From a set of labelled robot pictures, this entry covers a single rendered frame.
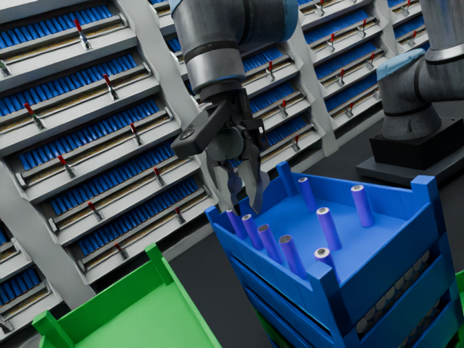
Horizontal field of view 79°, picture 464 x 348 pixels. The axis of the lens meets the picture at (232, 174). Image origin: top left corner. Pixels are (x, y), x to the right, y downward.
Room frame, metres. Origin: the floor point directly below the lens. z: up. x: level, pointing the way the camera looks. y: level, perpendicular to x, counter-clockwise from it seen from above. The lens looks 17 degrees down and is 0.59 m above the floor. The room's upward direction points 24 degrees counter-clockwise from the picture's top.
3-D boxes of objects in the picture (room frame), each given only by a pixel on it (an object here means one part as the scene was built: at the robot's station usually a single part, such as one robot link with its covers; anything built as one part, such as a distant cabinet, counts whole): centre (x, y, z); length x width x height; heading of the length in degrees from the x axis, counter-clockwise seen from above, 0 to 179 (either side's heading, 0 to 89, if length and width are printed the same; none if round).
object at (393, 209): (0.39, -0.07, 0.36); 0.30 x 0.20 x 0.08; 22
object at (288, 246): (0.31, -0.03, 0.36); 0.02 x 0.02 x 0.06
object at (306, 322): (0.39, -0.07, 0.28); 0.30 x 0.20 x 0.08; 22
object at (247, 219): (0.42, 0.01, 0.36); 0.02 x 0.02 x 0.06
